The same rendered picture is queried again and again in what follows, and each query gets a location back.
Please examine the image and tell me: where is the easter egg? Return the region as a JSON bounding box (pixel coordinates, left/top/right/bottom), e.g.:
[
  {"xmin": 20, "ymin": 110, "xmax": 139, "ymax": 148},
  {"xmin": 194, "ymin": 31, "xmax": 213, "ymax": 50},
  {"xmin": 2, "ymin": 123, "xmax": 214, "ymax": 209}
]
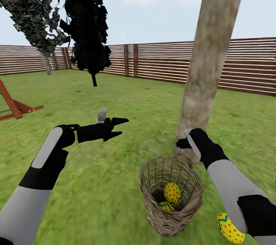
[
  {"xmin": 217, "ymin": 212, "xmax": 245, "ymax": 244},
  {"xmin": 164, "ymin": 182, "xmax": 181, "ymax": 206},
  {"xmin": 159, "ymin": 201, "xmax": 176, "ymax": 212}
]

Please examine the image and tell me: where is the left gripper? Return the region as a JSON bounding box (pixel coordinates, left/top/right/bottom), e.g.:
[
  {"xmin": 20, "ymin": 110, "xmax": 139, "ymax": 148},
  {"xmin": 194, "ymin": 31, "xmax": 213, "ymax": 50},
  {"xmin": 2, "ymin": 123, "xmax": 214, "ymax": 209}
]
[{"xmin": 89, "ymin": 118, "xmax": 129, "ymax": 141}]

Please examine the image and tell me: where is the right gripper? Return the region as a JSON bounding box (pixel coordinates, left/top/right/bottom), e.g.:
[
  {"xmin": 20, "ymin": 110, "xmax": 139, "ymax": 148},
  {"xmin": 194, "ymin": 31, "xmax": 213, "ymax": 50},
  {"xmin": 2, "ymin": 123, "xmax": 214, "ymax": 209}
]
[{"xmin": 176, "ymin": 139, "xmax": 192, "ymax": 149}]

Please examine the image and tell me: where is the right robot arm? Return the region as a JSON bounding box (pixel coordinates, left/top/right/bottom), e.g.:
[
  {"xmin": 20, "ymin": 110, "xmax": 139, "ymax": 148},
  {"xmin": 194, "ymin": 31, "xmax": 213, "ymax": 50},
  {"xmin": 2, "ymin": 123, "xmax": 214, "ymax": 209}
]
[{"xmin": 176, "ymin": 128, "xmax": 276, "ymax": 245}]

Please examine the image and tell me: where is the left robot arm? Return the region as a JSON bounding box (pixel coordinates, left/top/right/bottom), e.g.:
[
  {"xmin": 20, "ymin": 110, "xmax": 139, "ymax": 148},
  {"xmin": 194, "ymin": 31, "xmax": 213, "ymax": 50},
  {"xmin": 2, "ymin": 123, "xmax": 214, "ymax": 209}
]
[{"xmin": 0, "ymin": 107, "xmax": 129, "ymax": 245}]

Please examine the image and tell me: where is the wicker basket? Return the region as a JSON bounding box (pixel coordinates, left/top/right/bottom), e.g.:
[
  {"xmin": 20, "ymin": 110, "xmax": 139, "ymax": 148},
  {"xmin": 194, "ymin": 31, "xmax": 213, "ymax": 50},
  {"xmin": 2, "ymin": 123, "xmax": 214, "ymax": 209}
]
[{"xmin": 140, "ymin": 152, "xmax": 204, "ymax": 238}]

